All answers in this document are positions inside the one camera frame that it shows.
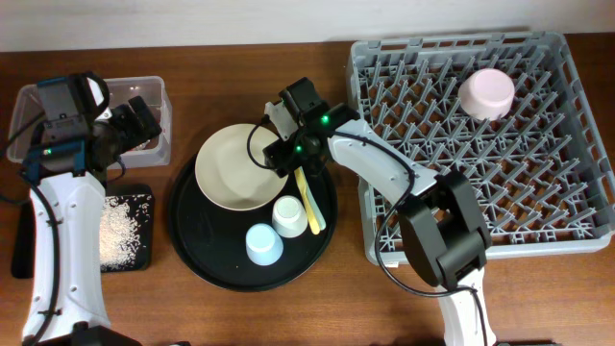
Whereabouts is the pile of rice grains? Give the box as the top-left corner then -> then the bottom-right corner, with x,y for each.
99,193 -> 152,273

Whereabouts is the pink bowl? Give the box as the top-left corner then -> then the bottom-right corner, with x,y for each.
458,68 -> 515,121

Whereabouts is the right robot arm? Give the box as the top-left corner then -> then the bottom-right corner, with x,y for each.
263,78 -> 497,345

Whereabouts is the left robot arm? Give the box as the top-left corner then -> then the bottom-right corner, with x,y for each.
20,71 -> 161,345

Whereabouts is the grey dishwasher rack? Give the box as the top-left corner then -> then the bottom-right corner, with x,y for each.
347,32 -> 614,259

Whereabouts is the yellow plastic utensil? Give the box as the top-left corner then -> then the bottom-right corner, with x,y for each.
294,168 -> 311,228

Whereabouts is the clear plastic bin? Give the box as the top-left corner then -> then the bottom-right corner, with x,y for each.
5,76 -> 172,168

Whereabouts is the pale green plastic utensil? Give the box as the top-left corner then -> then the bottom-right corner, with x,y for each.
300,169 -> 327,235

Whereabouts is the beige plate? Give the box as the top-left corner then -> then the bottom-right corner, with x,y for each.
195,124 -> 287,211

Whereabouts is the black rectangular tray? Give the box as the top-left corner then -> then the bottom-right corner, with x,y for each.
11,185 -> 155,279

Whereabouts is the white cup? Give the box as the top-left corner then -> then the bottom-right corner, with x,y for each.
272,195 -> 308,238

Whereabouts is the round black serving tray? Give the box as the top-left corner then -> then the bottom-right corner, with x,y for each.
166,132 -> 339,293

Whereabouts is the light blue cup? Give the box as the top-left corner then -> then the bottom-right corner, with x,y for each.
245,223 -> 283,266

